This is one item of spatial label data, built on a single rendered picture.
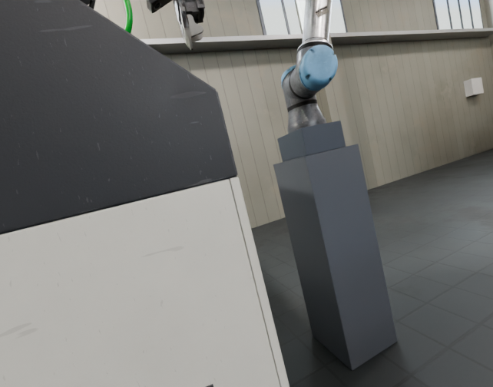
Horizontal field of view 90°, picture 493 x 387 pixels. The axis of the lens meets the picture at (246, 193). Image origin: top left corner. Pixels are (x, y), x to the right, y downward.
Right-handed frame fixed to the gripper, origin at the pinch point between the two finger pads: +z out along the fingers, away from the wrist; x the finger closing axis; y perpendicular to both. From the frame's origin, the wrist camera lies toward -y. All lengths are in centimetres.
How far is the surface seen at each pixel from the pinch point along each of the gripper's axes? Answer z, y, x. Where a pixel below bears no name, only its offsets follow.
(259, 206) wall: 96, 85, 260
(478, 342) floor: 122, 74, -15
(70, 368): 66, -37, -35
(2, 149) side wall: 31, -36, -35
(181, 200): 45, -13, -35
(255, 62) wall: -108, 130, 265
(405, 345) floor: 122, 53, -4
